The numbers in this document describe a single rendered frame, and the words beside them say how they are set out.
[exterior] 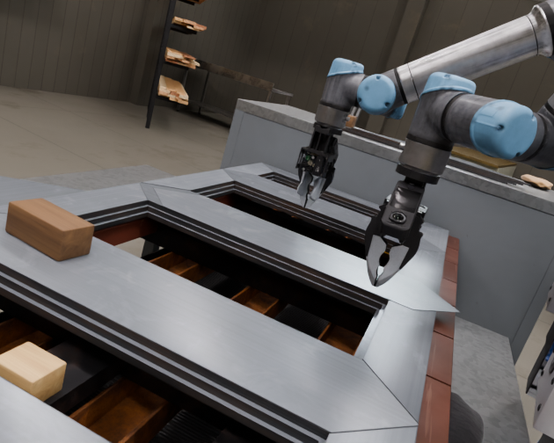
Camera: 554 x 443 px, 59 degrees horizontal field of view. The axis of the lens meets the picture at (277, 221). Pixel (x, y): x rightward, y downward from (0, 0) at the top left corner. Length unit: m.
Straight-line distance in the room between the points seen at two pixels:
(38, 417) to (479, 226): 1.57
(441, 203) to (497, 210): 0.18
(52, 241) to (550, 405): 0.67
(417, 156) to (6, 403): 0.63
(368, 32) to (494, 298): 8.60
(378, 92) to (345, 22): 9.41
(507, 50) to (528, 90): 8.35
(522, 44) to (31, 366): 0.93
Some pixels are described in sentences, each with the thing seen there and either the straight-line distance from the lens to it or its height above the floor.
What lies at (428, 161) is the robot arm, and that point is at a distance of 0.81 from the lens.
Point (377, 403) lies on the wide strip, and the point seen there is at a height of 0.85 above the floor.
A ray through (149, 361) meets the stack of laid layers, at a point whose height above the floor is 0.83.
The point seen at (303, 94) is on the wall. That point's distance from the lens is 10.52.
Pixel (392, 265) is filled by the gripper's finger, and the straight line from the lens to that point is 0.85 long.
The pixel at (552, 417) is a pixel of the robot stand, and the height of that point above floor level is 0.93.
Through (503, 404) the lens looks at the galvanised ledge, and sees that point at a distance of 1.20.
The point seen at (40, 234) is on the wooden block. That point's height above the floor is 0.88.
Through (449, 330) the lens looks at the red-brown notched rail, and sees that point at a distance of 1.02.
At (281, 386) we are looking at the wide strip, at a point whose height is 0.85.
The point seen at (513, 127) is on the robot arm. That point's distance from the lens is 0.73.
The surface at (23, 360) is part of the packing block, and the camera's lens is 0.64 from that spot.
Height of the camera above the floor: 1.19
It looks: 16 degrees down
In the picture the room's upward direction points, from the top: 17 degrees clockwise
